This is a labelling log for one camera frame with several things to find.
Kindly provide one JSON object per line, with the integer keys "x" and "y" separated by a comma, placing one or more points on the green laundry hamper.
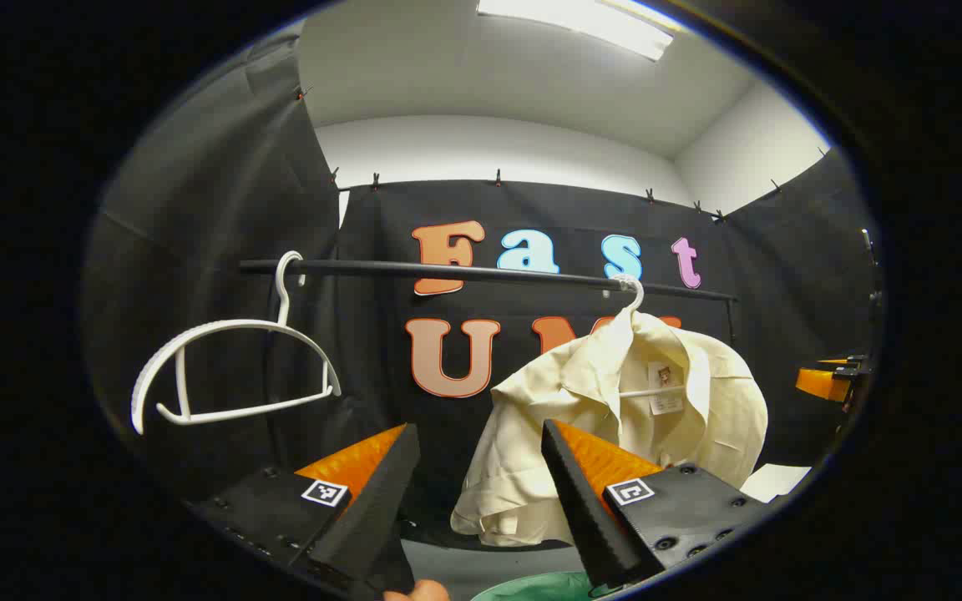
{"x": 531, "y": 588}

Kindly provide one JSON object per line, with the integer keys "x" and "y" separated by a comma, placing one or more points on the ceiling light panel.
{"x": 581, "y": 21}

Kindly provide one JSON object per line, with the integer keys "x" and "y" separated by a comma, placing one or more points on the white plastic hanger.
{"x": 638, "y": 294}
{"x": 283, "y": 305}

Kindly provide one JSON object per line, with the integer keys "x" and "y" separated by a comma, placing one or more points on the white flat board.
{"x": 773, "y": 482}

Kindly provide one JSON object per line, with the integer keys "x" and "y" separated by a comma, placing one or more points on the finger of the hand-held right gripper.
{"x": 819, "y": 382}

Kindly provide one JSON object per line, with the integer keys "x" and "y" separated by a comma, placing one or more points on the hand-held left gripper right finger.
{"x": 585, "y": 517}

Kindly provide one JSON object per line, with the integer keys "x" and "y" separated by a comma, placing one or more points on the black clothes rack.
{"x": 489, "y": 273}

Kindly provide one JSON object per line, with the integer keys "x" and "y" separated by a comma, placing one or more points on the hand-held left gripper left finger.
{"x": 372, "y": 517}

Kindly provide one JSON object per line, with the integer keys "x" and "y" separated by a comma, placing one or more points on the cream shirt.
{"x": 531, "y": 401}

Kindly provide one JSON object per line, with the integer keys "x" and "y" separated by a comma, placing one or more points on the black backdrop cloth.
{"x": 531, "y": 204}

